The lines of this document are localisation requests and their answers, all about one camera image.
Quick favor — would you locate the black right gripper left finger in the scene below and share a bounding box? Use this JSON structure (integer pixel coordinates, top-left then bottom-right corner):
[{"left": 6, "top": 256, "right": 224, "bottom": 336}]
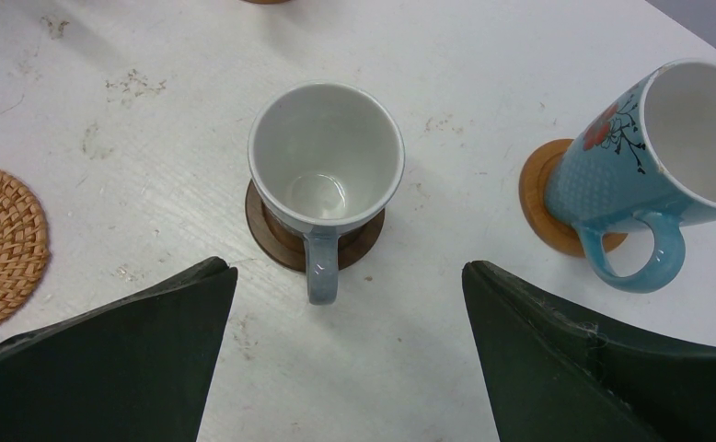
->
[{"left": 0, "top": 257, "right": 238, "bottom": 441}]

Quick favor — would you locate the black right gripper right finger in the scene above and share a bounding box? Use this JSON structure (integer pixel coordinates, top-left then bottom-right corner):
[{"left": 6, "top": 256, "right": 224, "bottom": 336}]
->
[{"left": 462, "top": 261, "right": 716, "bottom": 441}]

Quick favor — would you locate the blue mug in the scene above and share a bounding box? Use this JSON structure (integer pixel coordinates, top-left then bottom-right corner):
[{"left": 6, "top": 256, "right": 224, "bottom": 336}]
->
[{"left": 544, "top": 59, "right": 716, "bottom": 293}]

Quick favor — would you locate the small white cup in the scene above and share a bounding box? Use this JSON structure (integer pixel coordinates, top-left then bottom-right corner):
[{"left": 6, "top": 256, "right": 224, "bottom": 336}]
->
[{"left": 248, "top": 81, "right": 405, "bottom": 305}]

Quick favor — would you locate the woven rattan coaster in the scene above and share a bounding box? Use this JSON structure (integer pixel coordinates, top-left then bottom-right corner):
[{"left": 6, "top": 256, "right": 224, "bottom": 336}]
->
[{"left": 0, "top": 169, "right": 50, "bottom": 324}]

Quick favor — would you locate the dark walnut wooden coaster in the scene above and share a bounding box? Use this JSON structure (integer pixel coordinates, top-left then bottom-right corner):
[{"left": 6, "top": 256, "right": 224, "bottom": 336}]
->
[{"left": 245, "top": 180, "right": 387, "bottom": 273}]

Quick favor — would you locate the light wooden coaster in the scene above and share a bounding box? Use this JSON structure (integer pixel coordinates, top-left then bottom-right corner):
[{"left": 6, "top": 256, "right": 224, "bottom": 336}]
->
[
  {"left": 518, "top": 138, "right": 629, "bottom": 259},
  {"left": 245, "top": 0, "right": 289, "bottom": 5}
]

